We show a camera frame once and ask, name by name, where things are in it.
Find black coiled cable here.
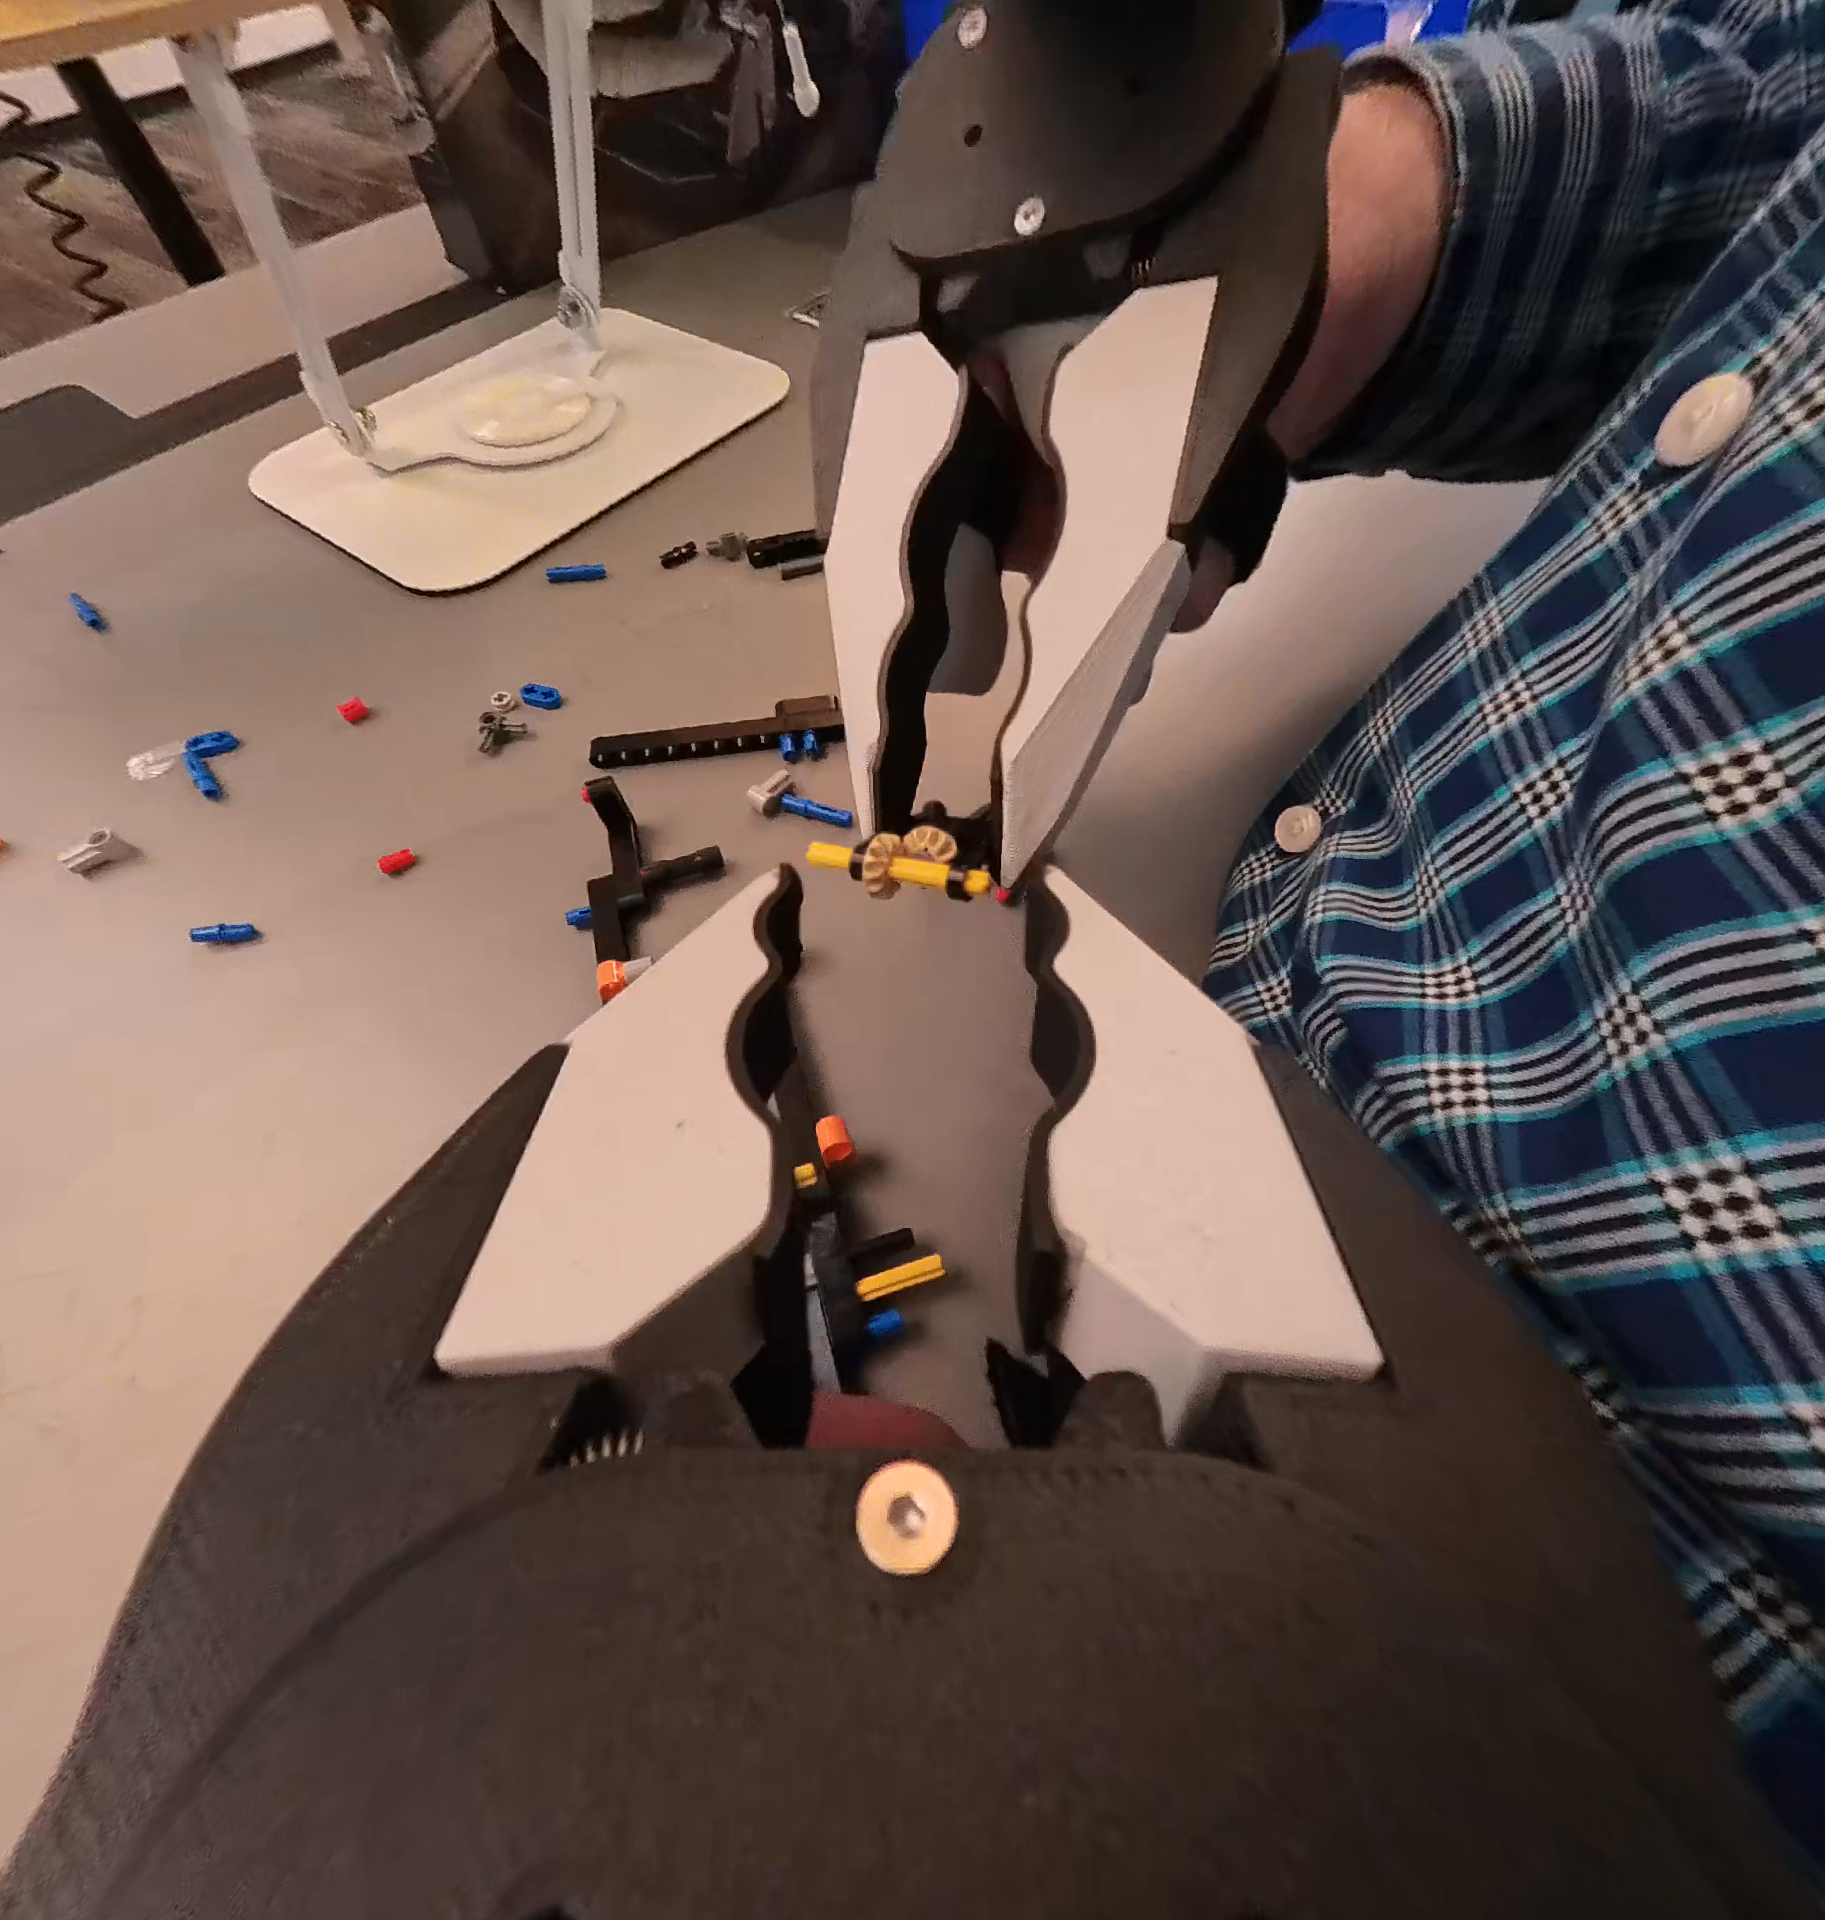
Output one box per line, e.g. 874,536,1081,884
9,142,122,331

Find black bag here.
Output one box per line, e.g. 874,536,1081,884
373,0,915,298

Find white tablet stand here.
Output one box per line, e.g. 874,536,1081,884
0,0,794,598

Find long black lego beam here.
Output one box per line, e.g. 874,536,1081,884
588,694,850,775

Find yellow axle tan gear assembly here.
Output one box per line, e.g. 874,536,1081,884
804,808,1031,910

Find black table leg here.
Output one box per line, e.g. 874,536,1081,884
54,60,234,290

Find black L-shaped lego assembly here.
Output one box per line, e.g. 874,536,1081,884
562,776,729,968

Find grey yellow lego assembly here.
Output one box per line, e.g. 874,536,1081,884
783,1111,950,1355

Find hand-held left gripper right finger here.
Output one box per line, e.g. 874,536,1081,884
1020,862,1386,1433

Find person's right hand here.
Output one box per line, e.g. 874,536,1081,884
1173,60,1457,634

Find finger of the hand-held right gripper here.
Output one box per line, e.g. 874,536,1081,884
827,331,1037,848
996,277,1223,891

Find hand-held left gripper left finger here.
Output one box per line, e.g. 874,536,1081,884
433,862,806,1380

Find blue plaid shirt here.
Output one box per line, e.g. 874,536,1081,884
1202,285,1825,1853

